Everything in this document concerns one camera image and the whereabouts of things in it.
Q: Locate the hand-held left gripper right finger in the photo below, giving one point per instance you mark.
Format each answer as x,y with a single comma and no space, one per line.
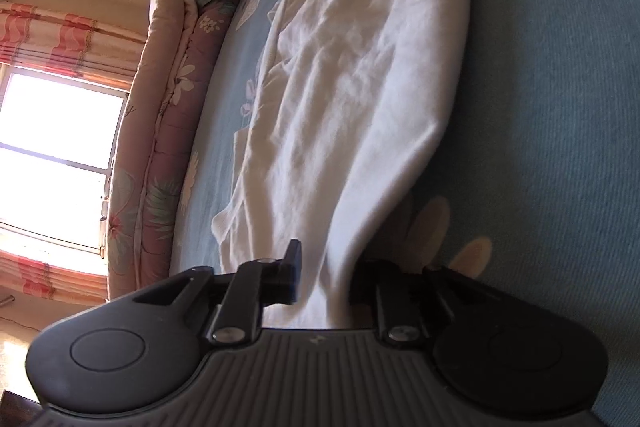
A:
365,287

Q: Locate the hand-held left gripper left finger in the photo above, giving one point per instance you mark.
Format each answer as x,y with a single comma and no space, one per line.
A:
295,277

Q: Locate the white printed sweatshirt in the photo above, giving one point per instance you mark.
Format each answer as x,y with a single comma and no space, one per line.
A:
350,82

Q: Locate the pink floral quilt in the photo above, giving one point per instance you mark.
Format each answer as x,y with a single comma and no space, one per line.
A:
165,107

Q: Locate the pink striped curtain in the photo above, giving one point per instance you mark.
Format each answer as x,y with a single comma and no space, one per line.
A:
65,37
45,272

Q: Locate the blue printed bed sheet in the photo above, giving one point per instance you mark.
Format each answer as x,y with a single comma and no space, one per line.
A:
550,107

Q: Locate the window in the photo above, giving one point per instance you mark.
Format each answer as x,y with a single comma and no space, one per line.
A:
55,147

